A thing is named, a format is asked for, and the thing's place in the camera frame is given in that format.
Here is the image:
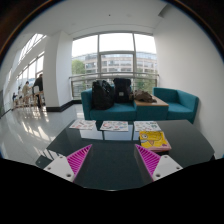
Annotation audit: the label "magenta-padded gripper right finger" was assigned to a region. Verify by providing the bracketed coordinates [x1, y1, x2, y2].
[133, 143, 184, 185]

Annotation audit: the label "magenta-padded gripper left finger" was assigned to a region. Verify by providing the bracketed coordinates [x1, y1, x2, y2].
[43, 143, 94, 183]

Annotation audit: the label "orange yellow pink printed towel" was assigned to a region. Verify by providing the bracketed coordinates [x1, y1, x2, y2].
[138, 130, 172, 153]

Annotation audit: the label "sticker sheet with green items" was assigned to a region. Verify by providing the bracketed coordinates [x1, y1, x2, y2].
[133, 120, 162, 133]

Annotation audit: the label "sticker sheet with red items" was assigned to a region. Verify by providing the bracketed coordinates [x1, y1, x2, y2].
[68, 119, 97, 131]

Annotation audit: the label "wooden sofa table top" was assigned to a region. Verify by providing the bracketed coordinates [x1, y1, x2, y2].
[134, 95, 170, 108]

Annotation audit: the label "sticker sheet with blue items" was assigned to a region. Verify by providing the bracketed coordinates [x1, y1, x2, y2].
[99, 120, 130, 133]

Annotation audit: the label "teal sofa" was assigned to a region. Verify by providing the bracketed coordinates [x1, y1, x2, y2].
[80, 87, 200, 125]

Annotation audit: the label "brown jacket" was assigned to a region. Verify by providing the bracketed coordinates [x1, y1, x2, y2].
[129, 89, 158, 104]

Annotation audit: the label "wooden bar stools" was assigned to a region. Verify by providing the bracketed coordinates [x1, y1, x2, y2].
[13, 85, 46, 110]

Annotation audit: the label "large black backpack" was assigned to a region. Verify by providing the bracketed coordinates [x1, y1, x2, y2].
[91, 79, 115, 111]

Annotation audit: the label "person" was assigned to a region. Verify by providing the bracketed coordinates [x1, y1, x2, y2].
[21, 80, 32, 106]
[32, 73, 45, 108]

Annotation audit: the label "black backpack with label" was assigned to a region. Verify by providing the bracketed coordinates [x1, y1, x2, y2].
[112, 77, 132, 104]

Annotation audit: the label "metal window railing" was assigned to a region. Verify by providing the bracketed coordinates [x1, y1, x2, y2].
[68, 71, 160, 99]

